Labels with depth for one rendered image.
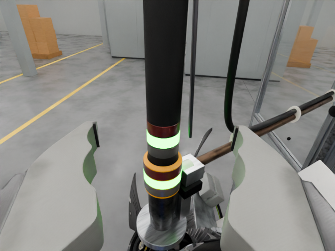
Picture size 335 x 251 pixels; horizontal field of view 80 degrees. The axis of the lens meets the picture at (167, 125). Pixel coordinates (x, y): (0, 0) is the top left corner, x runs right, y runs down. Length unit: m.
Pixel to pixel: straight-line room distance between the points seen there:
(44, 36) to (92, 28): 5.87
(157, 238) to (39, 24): 8.13
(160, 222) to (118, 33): 7.55
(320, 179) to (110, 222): 1.77
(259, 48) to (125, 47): 4.36
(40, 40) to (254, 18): 6.62
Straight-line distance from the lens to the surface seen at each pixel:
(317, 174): 0.69
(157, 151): 0.20
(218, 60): 5.77
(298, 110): 0.45
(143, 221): 0.31
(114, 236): 2.03
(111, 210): 2.18
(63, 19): 14.68
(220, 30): 5.65
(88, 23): 13.92
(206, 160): 0.28
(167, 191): 0.23
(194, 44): 0.17
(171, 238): 0.30
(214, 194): 0.79
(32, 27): 8.46
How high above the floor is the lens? 1.72
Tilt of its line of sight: 31 degrees down
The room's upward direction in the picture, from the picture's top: 2 degrees clockwise
